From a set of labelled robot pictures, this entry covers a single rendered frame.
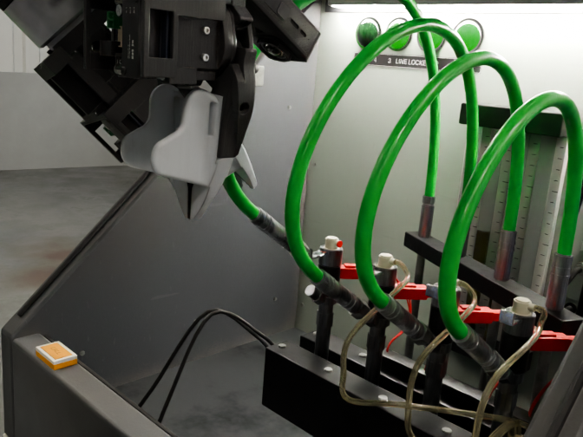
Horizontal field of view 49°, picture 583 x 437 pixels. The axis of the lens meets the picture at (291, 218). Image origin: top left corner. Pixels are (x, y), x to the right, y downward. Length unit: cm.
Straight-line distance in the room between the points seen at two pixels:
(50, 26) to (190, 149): 19
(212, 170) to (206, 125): 3
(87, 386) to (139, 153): 41
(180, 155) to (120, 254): 55
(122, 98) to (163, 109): 11
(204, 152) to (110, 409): 39
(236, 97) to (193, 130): 4
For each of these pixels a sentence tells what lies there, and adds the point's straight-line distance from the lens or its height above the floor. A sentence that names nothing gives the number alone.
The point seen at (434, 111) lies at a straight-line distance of 88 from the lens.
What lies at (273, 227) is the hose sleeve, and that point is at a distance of 68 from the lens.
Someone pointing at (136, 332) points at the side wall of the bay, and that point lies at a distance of 102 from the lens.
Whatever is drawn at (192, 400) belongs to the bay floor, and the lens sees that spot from 100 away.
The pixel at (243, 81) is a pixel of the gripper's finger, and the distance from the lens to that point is 41.
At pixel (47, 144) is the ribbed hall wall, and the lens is 737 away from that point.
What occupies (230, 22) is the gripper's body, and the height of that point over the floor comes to 135.
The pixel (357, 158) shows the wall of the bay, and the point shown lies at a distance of 109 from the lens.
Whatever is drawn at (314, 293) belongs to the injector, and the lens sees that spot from 76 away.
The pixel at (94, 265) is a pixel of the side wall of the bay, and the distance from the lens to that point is 94.
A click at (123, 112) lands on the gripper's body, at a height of 128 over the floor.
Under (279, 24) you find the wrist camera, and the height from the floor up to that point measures 135.
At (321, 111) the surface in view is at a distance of 59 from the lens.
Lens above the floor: 133
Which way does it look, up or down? 14 degrees down
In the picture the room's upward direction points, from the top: 4 degrees clockwise
